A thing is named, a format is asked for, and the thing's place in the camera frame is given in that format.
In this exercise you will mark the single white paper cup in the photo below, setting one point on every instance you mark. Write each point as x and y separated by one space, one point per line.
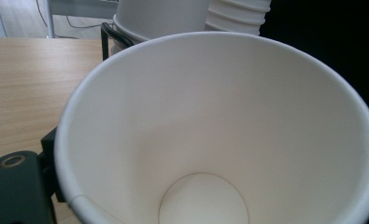
204 109

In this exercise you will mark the stack of white paper cups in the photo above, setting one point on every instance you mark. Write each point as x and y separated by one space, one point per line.
160 15
238 15

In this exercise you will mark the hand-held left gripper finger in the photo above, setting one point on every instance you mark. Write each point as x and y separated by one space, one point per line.
49 161

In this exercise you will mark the white metal desk frame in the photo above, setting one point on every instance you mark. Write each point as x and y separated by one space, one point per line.
79 7

